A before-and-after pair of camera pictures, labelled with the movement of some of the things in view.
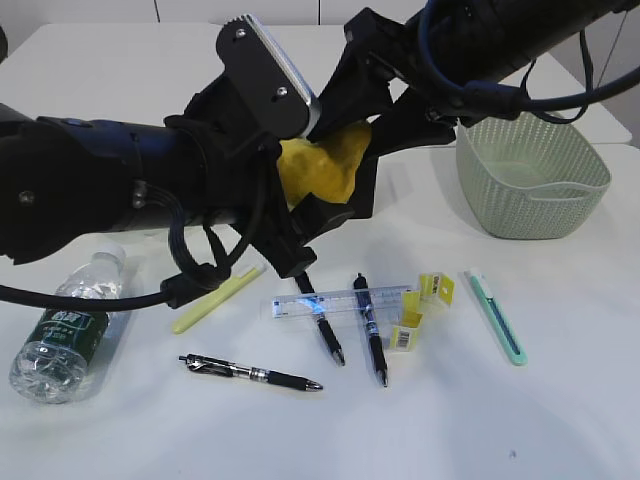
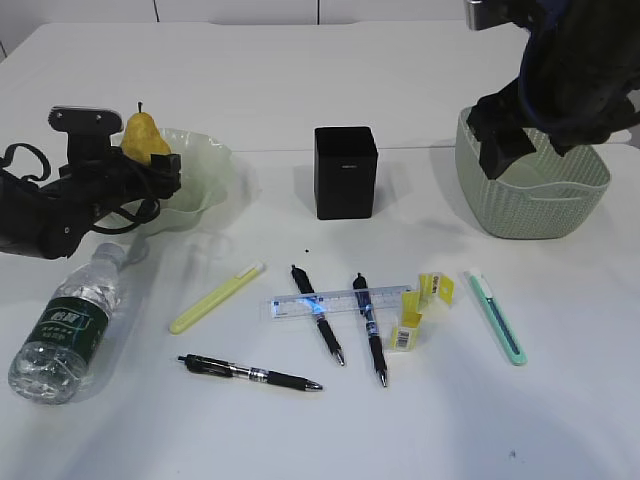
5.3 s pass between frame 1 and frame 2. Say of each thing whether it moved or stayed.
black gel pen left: stayed
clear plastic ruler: stayed
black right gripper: moved
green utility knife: stayed
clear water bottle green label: stayed
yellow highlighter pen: stayed
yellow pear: moved
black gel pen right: stayed
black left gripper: moved
